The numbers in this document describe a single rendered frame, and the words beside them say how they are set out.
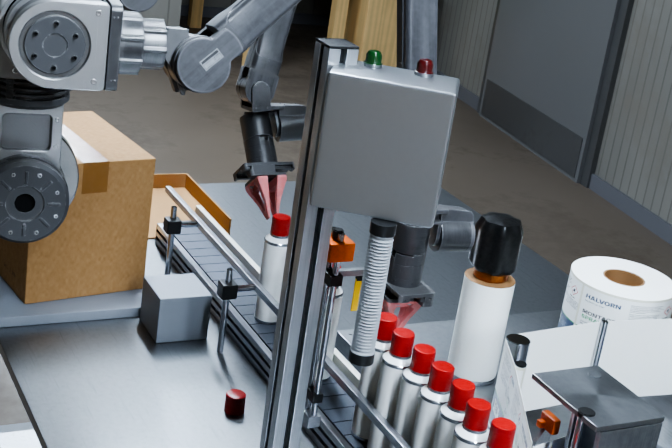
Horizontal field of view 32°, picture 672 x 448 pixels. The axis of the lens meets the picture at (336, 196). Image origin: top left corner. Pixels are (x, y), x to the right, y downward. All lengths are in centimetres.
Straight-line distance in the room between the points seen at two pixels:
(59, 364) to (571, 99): 470
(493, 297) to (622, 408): 53
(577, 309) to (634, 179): 380
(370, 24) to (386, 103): 609
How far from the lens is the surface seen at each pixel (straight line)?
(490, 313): 203
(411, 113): 155
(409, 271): 184
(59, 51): 162
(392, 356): 176
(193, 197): 288
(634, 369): 208
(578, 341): 197
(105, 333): 220
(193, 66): 164
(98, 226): 224
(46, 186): 193
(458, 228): 185
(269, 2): 169
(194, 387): 205
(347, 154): 157
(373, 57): 160
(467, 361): 207
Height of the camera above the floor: 184
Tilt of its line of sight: 19 degrees down
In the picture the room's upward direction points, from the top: 9 degrees clockwise
